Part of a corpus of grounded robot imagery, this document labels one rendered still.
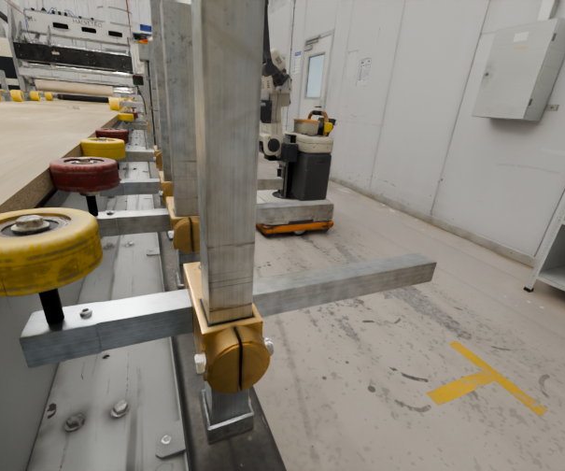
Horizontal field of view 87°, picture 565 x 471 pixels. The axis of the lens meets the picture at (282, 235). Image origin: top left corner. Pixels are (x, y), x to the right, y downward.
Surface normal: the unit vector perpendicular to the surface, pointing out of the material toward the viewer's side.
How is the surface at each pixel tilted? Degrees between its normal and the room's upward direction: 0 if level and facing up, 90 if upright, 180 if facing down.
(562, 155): 90
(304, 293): 90
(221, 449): 0
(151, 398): 0
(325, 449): 0
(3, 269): 90
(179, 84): 90
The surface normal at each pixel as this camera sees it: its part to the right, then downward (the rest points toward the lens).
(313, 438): 0.07, -0.92
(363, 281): 0.40, 0.38
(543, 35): -0.91, 0.09
